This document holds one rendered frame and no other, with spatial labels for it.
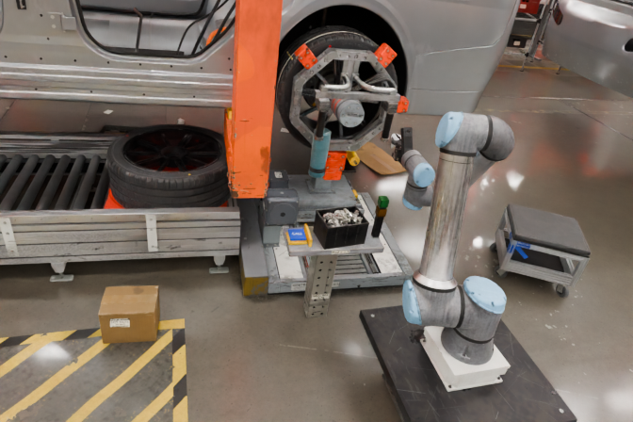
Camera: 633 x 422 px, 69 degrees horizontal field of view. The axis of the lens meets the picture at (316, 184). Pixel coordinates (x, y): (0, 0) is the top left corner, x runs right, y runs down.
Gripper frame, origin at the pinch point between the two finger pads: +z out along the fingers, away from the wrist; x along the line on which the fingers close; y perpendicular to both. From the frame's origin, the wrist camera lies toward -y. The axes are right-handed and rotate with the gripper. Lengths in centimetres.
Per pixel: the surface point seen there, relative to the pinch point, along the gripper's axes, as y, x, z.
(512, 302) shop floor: 83, 75, -35
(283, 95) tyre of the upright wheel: -2, -48, 39
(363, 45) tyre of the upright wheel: -31, -10, 39
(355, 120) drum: 0.3, -14.9, 16.0
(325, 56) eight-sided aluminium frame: -26, -31, 31
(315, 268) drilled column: 52, -40, -34
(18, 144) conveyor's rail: 51, -190, 82
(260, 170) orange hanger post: 16, -64, -7
